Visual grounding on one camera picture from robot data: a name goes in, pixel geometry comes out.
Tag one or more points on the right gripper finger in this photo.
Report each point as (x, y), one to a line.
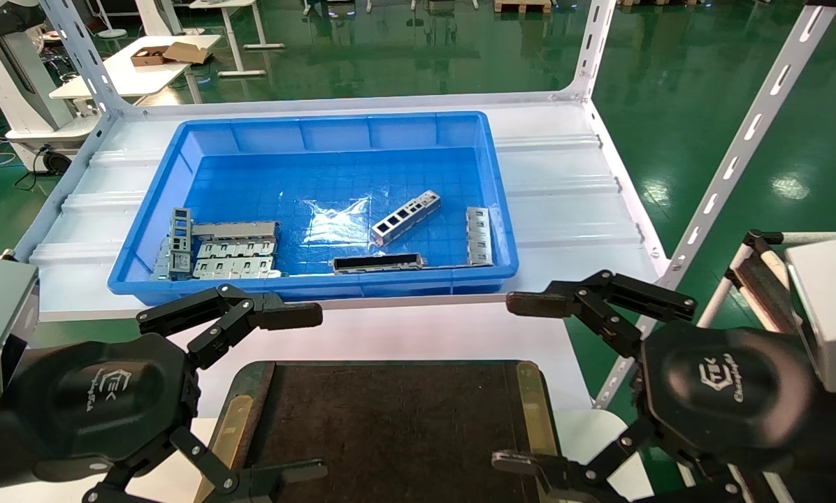
(523, 462)
(537, 304)

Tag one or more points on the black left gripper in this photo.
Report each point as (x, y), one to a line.
(96, 398)

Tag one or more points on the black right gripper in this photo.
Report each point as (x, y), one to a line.
(725, 391)

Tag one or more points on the silver bracket with square holes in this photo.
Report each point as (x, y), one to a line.
(432, 201)

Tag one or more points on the plain gray metal channel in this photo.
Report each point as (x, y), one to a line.
(236, 229)

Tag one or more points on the metal channel with black interior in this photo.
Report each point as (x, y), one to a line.
(376, 263)

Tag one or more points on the clear plastic film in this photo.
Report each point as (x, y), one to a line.
(334, 223)

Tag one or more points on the large blue plastic bin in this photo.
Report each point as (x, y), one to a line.
(334, 133)

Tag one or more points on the black round object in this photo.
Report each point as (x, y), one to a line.
(58, 163)

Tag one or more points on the wooden pallet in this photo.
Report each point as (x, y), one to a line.
(523, 5)

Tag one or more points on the white desk with cardboard box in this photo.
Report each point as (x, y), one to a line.
(131, 77)

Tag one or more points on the brown cardboard box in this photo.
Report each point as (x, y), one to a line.
(187, 52)

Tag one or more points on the white desk with T-leg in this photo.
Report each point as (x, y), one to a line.
(233, 35)

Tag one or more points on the white round stand base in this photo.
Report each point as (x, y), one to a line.
(112, 32)

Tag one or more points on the white robot column with base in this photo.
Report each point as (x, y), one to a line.
(12, 77)

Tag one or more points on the silver slotted metal bracket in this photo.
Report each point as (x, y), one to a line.
(479, 237)
(161, 269)
(212, 249)
(208, 269)

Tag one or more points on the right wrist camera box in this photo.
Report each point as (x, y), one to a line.
(834, 314)

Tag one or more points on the dark gray slotted bracket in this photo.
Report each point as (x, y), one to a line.
(180, 262)

